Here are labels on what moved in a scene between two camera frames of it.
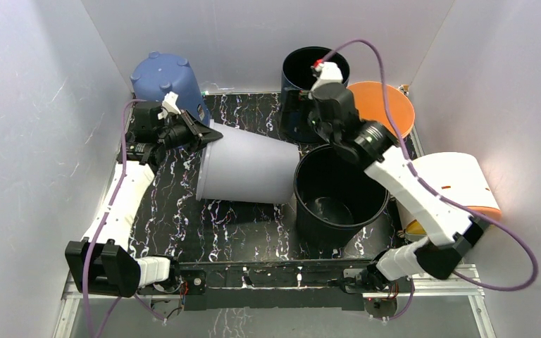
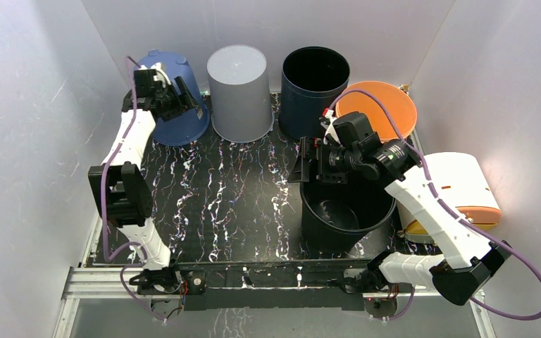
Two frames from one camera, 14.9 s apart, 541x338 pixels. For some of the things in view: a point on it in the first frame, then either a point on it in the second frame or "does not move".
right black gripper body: [311, 119] → [310, 158]
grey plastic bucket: [241, 166] → [240, 98]
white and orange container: [459, 179] does not move
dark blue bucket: [297, 75] does not move
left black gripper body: [177, 136] → [172, 103]
